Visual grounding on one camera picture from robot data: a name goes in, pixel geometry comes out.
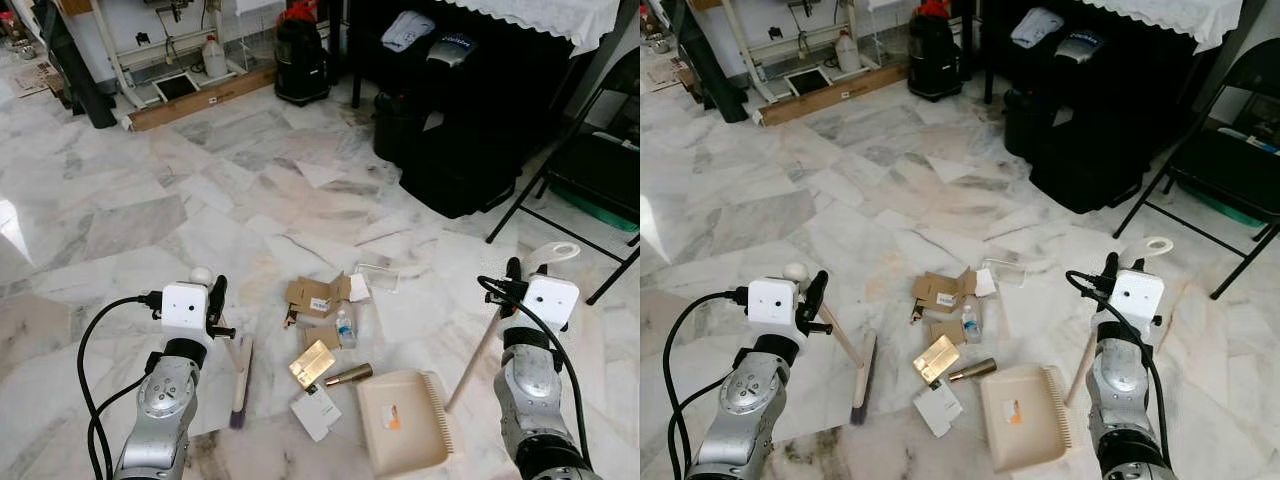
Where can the wooden hand broom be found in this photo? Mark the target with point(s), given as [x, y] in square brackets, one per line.
[865, 385]
[241, 385]

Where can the white paper card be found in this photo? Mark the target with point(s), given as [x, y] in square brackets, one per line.
[316, 412]
[938, 408]

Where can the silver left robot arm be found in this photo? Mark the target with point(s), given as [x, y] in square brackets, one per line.
[165, 400]
[745, 400]

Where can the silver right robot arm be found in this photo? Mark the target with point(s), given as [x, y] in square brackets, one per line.
[1120, 395]
[535, 400]

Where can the torn brown cardboard box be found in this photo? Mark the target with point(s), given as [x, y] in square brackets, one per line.
[315, 295]
[940, 290]

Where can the green tray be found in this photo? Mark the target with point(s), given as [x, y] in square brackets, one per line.
[1225, 208]
[595, 212]

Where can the large black bag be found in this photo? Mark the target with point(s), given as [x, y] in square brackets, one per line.
[1095, 165]
[470, 170]

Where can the clear plastic container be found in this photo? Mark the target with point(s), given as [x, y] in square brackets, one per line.
[378, 277]
[1005, 272]

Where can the small brown cardboard piece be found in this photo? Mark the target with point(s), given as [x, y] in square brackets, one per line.
[947, 331]
[320, 336]

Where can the small white paper scrap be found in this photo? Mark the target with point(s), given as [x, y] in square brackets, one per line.
[359, 286]
[985, 282]

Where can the small clear water bottle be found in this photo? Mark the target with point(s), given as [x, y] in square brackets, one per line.
[972, 325]
[346, 330]

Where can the black folding chair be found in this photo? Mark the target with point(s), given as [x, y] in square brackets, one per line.
[1225, 165]
[600, 165]

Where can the bronze metallic tube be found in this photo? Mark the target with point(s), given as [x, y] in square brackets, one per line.
[975, 370]
[350, 376]

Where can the small black bag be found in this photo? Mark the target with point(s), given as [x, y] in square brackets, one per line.
[398, 130]
[1025, 125]

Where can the long wooden plank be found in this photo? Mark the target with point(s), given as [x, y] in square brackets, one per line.
[200, 100]
[835, 95]

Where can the white framed dark panel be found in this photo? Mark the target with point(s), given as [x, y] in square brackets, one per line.
[806, 82]
[176, 87]

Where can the grey blue pouch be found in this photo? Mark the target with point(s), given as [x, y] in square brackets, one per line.
[452, 50]
[1080, 46]

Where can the white plastic jug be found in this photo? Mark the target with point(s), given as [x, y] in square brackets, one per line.
[215, 60]
[848, 55]

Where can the black vacuum cleaner red top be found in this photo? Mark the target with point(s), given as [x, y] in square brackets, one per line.
[933, 55]
[300, 60]

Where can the flat brown cardboard sheet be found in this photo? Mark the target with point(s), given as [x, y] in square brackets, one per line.
[665, 75]
[35, 78]

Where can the white folded cloth bag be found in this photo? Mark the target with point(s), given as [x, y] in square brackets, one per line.
[1036, 27]
[408, 30]

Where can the white lace tablecloth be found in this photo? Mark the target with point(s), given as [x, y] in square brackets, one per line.
[1160, 15]
[540, 20]

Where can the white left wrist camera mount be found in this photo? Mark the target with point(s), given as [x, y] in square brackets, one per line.
[772, 303]
[185, 310]

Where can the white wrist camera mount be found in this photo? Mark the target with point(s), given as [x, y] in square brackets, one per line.
[772, 303]
[1138, 297]
[552, 302]
[185, 310]

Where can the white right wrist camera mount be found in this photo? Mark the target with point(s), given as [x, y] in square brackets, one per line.
[1138, 297]
[552, 302]

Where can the black slanted post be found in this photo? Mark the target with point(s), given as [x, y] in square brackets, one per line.
[712, 70]
[80, 75]

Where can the white metal frame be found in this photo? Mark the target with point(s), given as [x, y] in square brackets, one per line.
[740, 50]
[115, 55]

